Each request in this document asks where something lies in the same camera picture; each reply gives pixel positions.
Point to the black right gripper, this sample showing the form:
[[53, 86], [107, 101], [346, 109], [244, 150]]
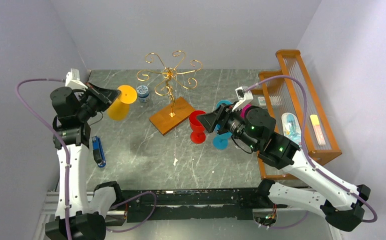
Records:
[[221, 117]]

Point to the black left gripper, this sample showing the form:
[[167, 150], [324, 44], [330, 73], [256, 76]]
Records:
[[106, 97]]

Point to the yellow wine glass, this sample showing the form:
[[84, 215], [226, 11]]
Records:
[[120, 107]]

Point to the red wine glass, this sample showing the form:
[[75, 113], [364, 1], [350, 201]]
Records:
[[197, 135]]

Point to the dark blue wine glass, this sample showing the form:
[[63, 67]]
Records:
[[220, 142]]

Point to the light blue wine glass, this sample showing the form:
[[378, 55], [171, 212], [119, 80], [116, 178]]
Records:
[[226, 102]]

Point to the pink wine glass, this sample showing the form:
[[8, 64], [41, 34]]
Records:
[[244, 110]]

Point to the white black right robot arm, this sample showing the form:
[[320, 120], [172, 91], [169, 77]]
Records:
[[338, 202]]

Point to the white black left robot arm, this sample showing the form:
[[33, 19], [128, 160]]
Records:
[[76, 217]]

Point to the wooden rack base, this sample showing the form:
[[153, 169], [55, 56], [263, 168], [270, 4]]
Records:
[[171, 116]]

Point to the blue cleaning gel jar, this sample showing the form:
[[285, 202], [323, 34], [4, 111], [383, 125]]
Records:
[[143, 93]]

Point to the small white box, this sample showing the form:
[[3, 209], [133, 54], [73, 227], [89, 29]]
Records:
[[262, 102]]

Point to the blue clip tool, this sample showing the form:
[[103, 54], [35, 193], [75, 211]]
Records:
[[98, 153]]

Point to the blue blister pack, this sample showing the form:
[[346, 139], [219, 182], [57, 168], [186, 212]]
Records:
[[291, 127]]

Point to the wooden tiered shelf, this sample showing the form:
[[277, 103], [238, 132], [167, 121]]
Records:
[[284, 95]]

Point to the yellow orange marker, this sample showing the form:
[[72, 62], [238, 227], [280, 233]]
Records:
[[317, 129]]

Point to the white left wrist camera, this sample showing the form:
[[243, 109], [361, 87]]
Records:
[[73, 80]]

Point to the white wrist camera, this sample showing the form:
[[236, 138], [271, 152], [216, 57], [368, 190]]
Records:
[[244, 97], [73, 80]]

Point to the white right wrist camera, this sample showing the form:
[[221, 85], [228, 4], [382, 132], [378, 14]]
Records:
[[244, 97]]

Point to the gold wire glass rack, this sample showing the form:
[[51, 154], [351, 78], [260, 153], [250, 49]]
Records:
[[170, 74]]

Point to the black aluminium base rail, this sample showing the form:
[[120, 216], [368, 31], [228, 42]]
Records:
[[189, 204]]

